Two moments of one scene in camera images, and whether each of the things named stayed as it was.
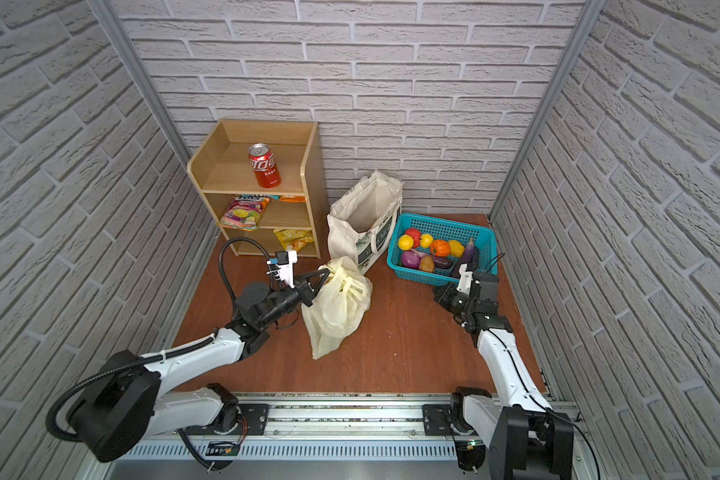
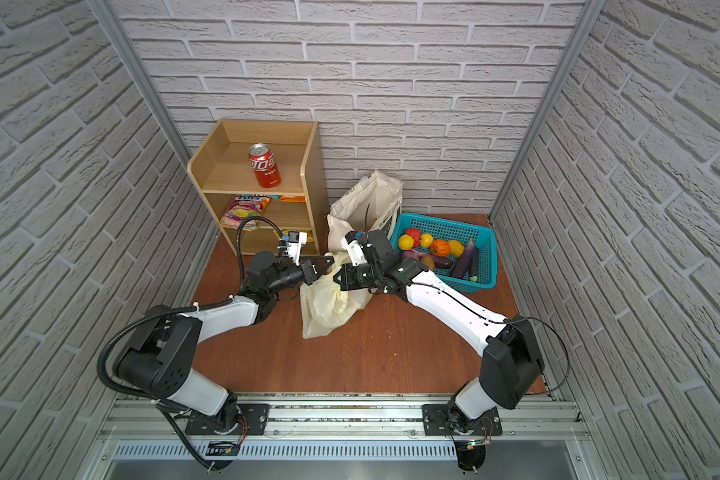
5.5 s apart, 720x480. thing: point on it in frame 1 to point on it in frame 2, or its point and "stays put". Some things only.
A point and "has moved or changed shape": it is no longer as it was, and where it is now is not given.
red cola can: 264,166 stays put
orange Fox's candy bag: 292,199 stays put
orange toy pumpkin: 440,248 stays put
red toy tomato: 416,235 stays put
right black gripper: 443,299 to 352,282
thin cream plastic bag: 339,306 has moved or changed shape
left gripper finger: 304,278 to 322,263
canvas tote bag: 363,223 stays put
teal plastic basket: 442,228 stays put
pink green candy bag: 244,211 stays put
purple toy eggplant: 466,257 stays put
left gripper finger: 326,275 to 323,264
